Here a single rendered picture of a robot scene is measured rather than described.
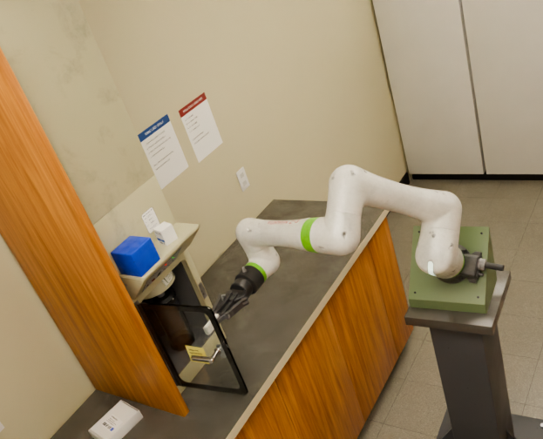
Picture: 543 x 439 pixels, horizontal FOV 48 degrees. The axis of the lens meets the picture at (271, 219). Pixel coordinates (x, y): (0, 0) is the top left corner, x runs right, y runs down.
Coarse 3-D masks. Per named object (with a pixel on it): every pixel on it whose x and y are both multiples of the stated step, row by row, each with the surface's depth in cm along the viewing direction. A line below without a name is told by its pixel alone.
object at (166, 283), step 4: (172, 272) 231; (168, 276) 226; (172, 276) 228; (164, 280) 224; (168, 280) 225; (172, 280) 226; (160, 284) 223; (164, 284) 223; (168, 284) 225; (156, 288) 222; (160, 288) 223; (164, 288) 223; (152, 292) 222; (156, 292) 222; (160, 292) 222; (148, 296) 222; (152, 296) 222
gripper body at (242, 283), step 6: (234, 282) 214; (240, 282) 213; (246, 282) 214; (234, 288) 215; (240, 288) 213; (246, 288) 213; (252, 288) 215; (240, 294) 212; (246, 294) 212; (228, 300) 211; (234, 300) 210; (240, 300) 211
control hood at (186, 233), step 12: (180, 228) 218; (192, 228) 216; (156, 240) 216; (180, 240) 211; (192, 240) 224; (168, 252) 206; (180, 252) 220; (156, 264) 202; (120, 276) 202; (132, 276) 200; (144, 276) 197; (132, 288) 202
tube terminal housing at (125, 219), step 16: (144, 192) 211; (160, 192) 217; (112, 208) 200; (128, 208) 205; (144, 208) 211; (160, 208) 218; (96, 224) 195; (112, 224) 200; (128, 224) 206; (144, 224) 211; (112, 240) 200; (192, 272) 232; (208, 304) 241
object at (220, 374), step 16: (144, 304) 206; (160, 304) 203; (160, 320) 208; (176, 320) 204; (192, 320) 200; (208, 320) 196; (160, 336) 213; (176, 336) 209; (192, 336) 205; (208, 336) 202; (176, 352) 215; (208, 352) 207; (224, 352) 203; (176, 368) 221; (192, 368) 217; (208, 368) 212; (224, 368) 208; (192, 384) 223; (208, 384) 218; (224, 384) 214; (240, 384) 210
